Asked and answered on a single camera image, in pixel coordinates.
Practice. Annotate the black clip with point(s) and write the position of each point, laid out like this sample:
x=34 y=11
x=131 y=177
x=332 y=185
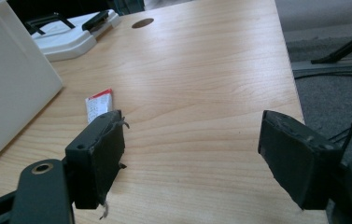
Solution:
x=95 y=20

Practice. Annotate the large white box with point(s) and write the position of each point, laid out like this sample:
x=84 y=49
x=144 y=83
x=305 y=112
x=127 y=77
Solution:
x=8 y=81

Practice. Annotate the grey floor rail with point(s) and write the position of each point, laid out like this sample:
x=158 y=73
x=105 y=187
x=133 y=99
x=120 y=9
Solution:
x=332 y=67

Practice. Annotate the white tray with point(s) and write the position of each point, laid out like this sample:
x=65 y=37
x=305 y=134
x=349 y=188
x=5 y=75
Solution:
x=71 y=37

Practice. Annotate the black thin frame piece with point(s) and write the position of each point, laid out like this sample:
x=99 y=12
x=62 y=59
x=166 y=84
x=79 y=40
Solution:
x=44 y=22

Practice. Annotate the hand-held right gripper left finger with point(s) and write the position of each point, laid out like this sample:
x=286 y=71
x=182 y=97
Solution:
x=95 y=161

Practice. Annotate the white red-striped small packet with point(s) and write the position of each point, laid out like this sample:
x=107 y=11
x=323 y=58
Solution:
x=98 y=105

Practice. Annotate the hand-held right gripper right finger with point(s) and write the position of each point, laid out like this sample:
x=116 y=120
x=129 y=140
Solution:
x=295 y=158

